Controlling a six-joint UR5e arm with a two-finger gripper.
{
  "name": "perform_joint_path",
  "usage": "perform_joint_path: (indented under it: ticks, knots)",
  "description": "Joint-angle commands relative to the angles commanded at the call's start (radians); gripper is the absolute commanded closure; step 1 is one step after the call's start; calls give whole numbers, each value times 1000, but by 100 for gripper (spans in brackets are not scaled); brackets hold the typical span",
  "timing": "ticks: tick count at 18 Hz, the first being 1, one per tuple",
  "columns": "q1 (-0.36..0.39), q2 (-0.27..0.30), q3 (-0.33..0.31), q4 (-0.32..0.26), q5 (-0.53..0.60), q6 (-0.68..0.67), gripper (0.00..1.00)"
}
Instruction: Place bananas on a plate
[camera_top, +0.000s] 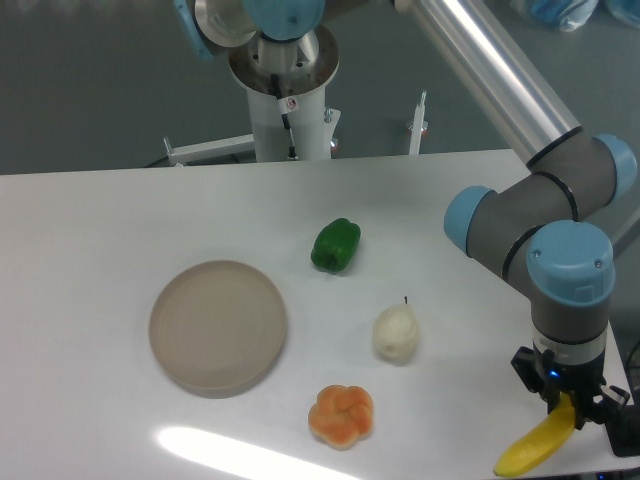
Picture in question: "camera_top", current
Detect beige round plate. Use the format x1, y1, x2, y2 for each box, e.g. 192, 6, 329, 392
148, 260, 288, 398

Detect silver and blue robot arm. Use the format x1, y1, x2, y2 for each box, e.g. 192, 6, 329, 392
174, 1, 637, 426

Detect blue plastic bag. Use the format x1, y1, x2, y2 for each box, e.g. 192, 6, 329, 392
509, 0, 639, 33

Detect yellow banana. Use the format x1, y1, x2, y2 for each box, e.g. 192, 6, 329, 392
493, 393, 575, 478

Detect white frame bracket right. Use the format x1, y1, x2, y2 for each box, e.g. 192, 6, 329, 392
408, 90, 428, 155

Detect white frame bracket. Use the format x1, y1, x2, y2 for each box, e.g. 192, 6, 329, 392
408, 90, 428, 155
163, 134, 254, 166

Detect white pear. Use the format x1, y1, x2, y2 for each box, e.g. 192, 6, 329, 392
372, 296, 420, 365

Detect white frame bracket left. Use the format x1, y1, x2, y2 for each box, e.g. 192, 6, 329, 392
163, 134, 254, 166

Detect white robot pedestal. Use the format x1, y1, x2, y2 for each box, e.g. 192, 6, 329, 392
247, 86, 341, 162

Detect green bell pepper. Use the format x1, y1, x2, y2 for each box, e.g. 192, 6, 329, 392
310, 218, 361, 273

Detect orange knotted bread roll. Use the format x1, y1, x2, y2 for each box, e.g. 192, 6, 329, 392
307, 385, 374, 450

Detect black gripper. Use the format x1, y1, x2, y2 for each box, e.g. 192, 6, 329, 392
511, 335, 630, 430

